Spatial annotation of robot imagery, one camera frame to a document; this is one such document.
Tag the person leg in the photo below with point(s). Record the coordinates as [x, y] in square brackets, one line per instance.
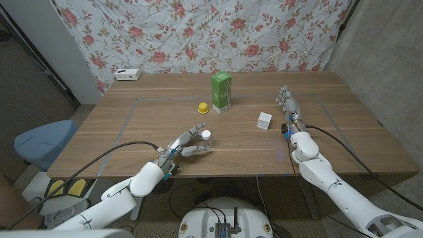
[13, 205]

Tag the dark round floor fan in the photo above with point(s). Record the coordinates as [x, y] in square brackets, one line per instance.
[169, 185]

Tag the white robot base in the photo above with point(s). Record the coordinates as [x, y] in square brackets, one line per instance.
[205, 218]

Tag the clear white-capped medicine bottle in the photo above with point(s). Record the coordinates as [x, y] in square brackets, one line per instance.
[206, 135]

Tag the black power brick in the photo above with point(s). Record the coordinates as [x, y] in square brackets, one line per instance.
[281, 231]

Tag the small yellow cap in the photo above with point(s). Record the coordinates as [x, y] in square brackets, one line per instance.
[203, 108]

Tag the white table leg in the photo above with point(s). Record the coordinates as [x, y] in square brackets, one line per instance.
[312, 208]
[135, 215]

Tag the grey computer module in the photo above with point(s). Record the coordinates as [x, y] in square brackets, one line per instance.
[222, 229]

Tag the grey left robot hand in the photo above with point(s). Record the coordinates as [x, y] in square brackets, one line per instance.
[178, 145]

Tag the white robot torso shell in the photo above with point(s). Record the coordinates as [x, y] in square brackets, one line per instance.
[66, 234]

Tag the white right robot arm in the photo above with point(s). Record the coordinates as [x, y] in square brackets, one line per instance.
[317, 172]

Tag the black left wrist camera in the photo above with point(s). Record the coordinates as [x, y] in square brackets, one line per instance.
[171, 171]

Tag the black antenna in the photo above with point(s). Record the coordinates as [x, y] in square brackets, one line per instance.
[235, 219]

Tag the white perforated cube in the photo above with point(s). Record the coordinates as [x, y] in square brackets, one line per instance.
[264, 120]

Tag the floral backdrop cloth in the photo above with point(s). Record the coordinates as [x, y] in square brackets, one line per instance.
[198, 33]

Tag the blue padded stool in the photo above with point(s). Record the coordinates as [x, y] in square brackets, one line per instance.
[43, 142]

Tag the grey sneaker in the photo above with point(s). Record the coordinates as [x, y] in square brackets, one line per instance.
[66, 215]
[34, 201]

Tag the white power adapter box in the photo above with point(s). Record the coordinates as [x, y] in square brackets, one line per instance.
[127, 74]

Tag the black stand pole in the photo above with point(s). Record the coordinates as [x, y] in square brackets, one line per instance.
[347, 16]

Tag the green straw box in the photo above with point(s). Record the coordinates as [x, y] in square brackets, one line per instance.
[221, 92]

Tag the white door panel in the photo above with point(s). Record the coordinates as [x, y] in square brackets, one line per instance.
[49, 39]

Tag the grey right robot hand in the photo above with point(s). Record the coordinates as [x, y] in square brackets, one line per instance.
[292, 107]

